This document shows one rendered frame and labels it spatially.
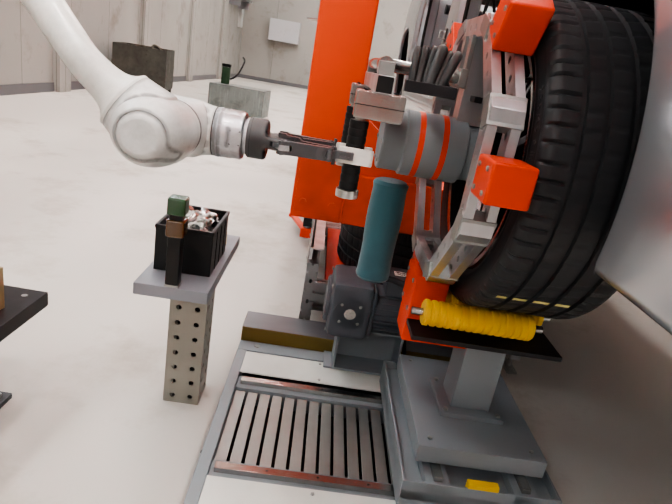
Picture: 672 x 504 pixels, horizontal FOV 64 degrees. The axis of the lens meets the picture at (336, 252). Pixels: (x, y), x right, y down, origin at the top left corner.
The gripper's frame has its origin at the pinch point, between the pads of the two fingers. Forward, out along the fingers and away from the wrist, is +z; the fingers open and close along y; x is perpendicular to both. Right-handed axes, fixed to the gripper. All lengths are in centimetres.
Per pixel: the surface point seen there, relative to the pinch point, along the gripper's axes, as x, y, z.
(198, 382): -75, -30, -31
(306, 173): -17, -59, -10
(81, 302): -83, -81, -86
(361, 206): -24, -60, 9
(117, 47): -16, -769, -339
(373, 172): -14, -61, 10
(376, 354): -72, -56, 22
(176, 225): -23.0, -10.2, -34.8
